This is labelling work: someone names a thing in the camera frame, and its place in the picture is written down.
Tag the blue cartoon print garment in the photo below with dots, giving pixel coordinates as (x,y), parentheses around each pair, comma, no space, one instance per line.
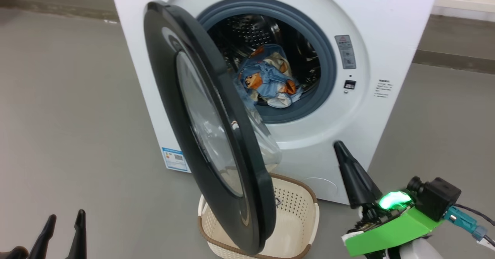
(268,77)

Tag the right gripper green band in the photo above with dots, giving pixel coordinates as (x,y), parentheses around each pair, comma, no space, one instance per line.
(390,232)

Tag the blue energy label sticker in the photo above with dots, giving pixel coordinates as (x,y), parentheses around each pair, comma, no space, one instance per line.
(175,159)

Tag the grey rubber door seal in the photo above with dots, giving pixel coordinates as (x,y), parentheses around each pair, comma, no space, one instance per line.
(326,58)

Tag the white front-load washing machine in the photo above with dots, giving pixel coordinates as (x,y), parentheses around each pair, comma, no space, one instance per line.
(367,135)

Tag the round white filter cover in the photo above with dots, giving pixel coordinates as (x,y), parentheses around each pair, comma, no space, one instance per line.
(320,186)

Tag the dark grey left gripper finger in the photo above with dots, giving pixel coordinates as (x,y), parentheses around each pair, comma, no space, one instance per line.
(40,243)
(79,239)

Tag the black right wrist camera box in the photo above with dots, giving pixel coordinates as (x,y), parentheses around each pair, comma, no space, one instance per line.
(441,197)

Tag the black round glass washer door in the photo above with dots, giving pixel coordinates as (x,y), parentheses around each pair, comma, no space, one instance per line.
(174,108)

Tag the pale blue garment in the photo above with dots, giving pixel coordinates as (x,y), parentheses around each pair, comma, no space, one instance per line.
(279,101)

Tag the grey warning sticker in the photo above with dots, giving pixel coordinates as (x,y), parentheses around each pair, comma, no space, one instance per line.
(345,52)

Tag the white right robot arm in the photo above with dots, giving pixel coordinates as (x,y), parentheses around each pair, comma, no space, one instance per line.
(419,251)

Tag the black door latch socket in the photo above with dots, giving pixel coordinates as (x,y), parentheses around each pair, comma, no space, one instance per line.
(350,84)

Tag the steel washer drum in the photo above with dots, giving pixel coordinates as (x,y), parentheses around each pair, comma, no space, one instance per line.
(247,31)

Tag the cream perforated laundry basket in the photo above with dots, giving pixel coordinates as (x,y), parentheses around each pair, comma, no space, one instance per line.
(294,220)

